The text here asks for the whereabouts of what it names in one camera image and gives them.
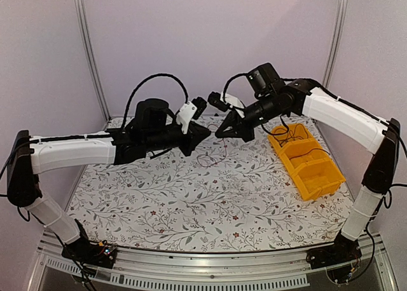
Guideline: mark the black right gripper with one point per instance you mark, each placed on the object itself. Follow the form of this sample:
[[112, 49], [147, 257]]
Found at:
[[240, 131]]

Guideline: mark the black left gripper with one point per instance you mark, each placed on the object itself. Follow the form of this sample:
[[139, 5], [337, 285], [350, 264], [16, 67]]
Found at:
[[196, 131]]

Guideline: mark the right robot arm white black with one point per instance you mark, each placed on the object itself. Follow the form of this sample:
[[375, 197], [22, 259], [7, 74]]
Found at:
[[276, 96]]

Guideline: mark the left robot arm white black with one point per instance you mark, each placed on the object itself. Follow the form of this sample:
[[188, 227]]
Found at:
[[154, 129]]

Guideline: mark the floral patterned table mat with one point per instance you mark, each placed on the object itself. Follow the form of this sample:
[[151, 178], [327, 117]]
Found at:
[[227, 196]]

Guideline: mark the yellow three-compartment bin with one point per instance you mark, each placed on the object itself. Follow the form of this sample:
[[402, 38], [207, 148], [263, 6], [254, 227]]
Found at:
[[308, 164]]

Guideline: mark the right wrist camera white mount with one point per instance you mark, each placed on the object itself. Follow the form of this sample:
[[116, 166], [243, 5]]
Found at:
[[224, 101]]

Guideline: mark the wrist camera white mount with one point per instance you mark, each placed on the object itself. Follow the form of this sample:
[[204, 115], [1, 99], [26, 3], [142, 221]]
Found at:
[[190, 110], [224, 101]]

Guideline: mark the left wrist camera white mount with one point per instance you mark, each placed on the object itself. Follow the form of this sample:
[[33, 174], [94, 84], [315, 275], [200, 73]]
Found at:
[[190, 110]]

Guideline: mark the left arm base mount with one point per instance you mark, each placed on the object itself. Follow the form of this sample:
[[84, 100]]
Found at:
[[100, 254]]

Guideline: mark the front aluminium rail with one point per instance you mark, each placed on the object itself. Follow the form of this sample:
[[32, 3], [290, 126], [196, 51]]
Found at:
[[140, 269]]

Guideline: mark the right aluminium frame post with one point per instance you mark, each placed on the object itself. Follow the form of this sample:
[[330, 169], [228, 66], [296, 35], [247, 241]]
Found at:
[[335, 42]]

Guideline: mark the aluminium frame post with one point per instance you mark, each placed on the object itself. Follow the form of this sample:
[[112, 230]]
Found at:
[[90, 58], [335, 42]]

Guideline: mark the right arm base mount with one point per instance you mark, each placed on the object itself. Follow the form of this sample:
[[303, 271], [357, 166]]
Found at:
[[341, 259]]

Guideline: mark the left aluminium frame post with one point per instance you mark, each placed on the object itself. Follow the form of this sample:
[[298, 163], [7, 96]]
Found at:
[[90, 58]]

